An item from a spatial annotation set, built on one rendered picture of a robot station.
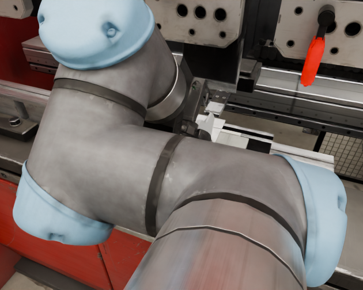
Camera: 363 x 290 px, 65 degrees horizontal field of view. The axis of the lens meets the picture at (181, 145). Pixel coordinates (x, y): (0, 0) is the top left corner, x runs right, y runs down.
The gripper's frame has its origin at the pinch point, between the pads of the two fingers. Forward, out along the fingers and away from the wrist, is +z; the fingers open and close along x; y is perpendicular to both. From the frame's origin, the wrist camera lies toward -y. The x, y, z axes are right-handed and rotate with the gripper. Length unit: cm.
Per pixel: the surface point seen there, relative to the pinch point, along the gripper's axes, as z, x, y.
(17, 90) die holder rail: 9, 52, 4
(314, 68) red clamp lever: -13.0, -16.7, 11.5
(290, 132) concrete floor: 180, -26, 55
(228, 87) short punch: -0.8, -4.4, 11.6
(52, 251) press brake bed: 39, 46, -42
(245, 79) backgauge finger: 16.4, -4.4, 21.2
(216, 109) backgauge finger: 9.1, -1.4, 10.2
